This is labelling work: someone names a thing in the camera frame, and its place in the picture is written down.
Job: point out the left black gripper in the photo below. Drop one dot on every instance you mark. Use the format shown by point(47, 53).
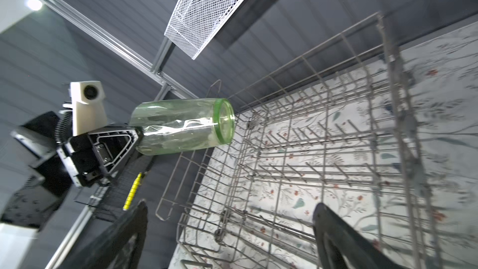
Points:
point(93, 157)

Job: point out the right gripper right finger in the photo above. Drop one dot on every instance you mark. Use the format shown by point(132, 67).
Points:
point(339, 245)

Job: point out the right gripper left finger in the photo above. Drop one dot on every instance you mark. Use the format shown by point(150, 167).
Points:
point(118, 247)

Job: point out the green glass cup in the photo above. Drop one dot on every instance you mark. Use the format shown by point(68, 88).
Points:
point(174, 126)

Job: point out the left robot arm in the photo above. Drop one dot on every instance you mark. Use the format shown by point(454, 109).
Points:
point(60, 160)

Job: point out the yellow marker pen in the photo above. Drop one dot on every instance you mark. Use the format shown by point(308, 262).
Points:
point(133, 190)

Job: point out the floral table mat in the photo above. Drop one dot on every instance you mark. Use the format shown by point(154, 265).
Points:
point(443, 83)

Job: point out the black wire wall basket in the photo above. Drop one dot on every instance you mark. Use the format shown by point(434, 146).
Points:
point(107, 200)

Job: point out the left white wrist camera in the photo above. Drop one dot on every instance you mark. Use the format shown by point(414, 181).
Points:
point(88, 111)

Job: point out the grey wire dish rack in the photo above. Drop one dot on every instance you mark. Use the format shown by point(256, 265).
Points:
point(335, 125)

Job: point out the white mesh wall basket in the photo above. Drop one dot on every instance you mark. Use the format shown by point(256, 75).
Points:
point(194, 23)

